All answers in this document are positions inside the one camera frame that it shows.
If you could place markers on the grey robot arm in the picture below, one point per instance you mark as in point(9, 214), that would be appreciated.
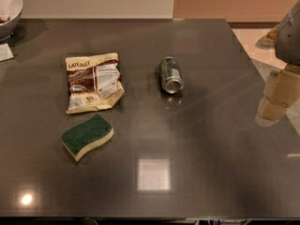
point(287, 39)

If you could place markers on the green yellow sponge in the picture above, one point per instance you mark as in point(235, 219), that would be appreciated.
point(87, 136)

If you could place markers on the white bowl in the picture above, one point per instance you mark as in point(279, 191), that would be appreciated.
point(10, 14)

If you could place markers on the white paper card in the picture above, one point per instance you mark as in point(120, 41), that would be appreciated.
point(5, 52)

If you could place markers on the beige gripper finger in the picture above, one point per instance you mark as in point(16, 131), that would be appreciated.
point(269, 113)
point(283, 87)

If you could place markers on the cream brown snack bag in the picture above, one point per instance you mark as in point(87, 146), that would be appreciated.
point(94, 82)

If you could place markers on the green soda can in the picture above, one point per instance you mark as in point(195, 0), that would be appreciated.
point(170, 76)

